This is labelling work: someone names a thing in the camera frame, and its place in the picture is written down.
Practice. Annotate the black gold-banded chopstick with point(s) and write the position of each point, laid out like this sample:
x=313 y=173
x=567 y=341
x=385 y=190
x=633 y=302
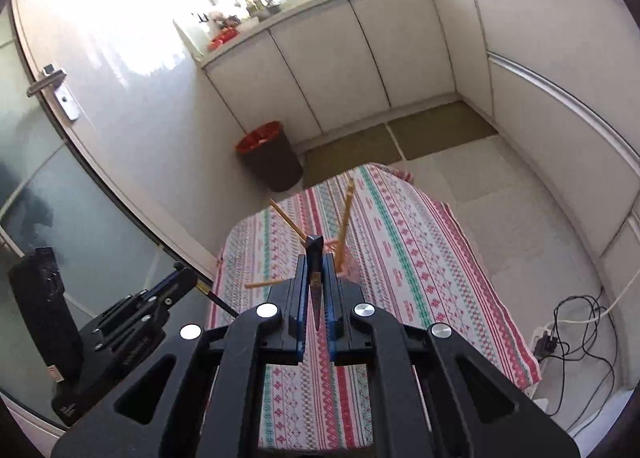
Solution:
x=314 y=256
x=211 y=296

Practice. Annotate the white power strip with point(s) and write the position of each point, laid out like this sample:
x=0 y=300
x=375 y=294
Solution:
x=537 y=335

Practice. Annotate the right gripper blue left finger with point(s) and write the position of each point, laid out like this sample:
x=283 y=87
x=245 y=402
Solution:
x=297 y=311

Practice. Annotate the red-rimmed dark trash bin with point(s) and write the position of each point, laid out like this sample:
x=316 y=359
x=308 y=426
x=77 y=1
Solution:
x=269 y=155

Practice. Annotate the patterned woven tablecloth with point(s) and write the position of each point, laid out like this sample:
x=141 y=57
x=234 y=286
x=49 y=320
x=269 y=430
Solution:
x=415 y=262

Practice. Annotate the pink perforated utensil holder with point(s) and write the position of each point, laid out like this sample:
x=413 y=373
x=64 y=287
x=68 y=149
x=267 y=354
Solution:
x=346 y=264

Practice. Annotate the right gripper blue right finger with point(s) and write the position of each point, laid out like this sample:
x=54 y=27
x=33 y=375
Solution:
x=332 y=306

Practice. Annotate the silver door handle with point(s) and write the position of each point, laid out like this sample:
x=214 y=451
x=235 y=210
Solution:
x=54 y=80

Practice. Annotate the light wooden chopstick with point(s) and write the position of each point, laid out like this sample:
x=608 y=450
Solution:
x=288 y=221

